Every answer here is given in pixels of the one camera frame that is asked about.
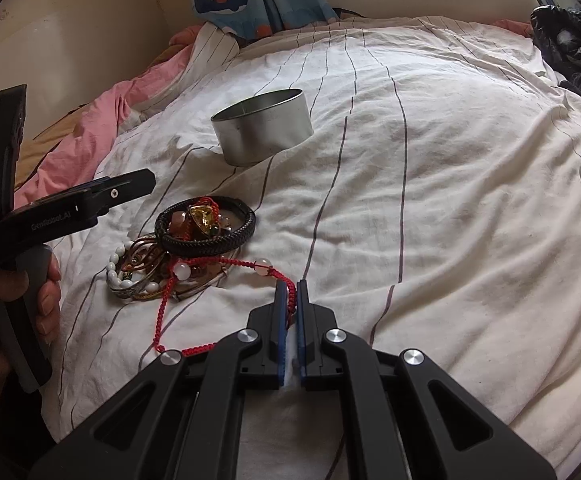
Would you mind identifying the white bead bracelet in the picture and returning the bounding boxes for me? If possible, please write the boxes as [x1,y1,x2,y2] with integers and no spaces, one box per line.
[106,238,162,302]

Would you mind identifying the black braided leather bracelet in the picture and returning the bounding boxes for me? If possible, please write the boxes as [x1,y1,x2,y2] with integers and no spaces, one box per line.
[154,195,257,259]

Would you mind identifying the silver metal bangle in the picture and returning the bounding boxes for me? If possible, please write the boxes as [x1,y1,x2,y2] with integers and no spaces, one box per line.
[116,235,230,301]

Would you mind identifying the gold charm red knot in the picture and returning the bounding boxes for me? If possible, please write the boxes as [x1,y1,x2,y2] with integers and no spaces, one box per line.
[168,197,232,240]

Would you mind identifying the round silver metal tin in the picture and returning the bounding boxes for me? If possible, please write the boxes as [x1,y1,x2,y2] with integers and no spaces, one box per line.
[210,88,313,167]

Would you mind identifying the pink blanket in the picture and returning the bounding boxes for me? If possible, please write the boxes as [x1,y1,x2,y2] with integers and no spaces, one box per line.
[15,25,202,208]

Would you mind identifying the white striped duvet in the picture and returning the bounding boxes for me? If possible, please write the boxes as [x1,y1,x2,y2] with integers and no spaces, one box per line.
[43,16,581,478]

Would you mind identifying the black puffer jacket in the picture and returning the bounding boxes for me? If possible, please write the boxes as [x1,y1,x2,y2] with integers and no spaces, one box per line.
[530,6,581,96]

